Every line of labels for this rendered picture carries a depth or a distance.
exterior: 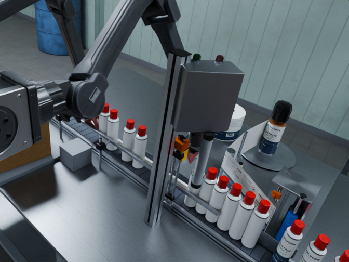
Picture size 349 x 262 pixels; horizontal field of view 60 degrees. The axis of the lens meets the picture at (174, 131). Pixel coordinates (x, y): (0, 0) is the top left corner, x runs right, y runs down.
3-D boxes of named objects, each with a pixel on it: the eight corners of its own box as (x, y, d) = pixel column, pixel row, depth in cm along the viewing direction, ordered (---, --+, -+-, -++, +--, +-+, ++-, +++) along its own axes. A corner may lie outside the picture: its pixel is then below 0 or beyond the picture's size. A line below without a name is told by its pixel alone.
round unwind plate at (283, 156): (303, 155, 164) (304, 153, 163) (282, 180, 142) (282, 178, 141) (252, 130, 178) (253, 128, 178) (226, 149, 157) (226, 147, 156)
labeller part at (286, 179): (321, 187, 100) (322, 185, 100) (311, 205, 92) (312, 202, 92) (283, 167, 107) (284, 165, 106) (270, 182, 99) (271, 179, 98)
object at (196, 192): (199, 203, 121) (210, 164, 110) (191, 210, 117) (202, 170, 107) (188, 196, 123) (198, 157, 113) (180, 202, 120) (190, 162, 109)
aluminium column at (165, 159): (160, 221, 117) (191, 53, 81) (152, 227, 114) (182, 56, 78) (151, 214, 119) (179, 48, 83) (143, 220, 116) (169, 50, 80)
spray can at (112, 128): (119, 148, 143) (122, 110, 132) (111, 153, 140) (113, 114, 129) (112, 143, 146) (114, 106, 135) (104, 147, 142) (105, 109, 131)
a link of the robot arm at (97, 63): (126, -32, 81) (156, -41, 76) (150, 9, 91) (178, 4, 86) (38, 102, 63) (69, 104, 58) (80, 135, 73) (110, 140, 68)
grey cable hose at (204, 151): (202, 185, 101) (217, 133, 90) (196, 190, 99) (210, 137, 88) (194, 180, 103) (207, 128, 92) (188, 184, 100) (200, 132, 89)
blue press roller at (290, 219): (282, 246, 107) (299, 213, 98) (279, 251, 105) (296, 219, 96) (273, 240, 109) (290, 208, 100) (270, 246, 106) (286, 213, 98)
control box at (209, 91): (228, 131, 92) (245, 73, 82) (175, 132, 87) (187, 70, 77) (215, 114, 100) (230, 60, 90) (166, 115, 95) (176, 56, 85)
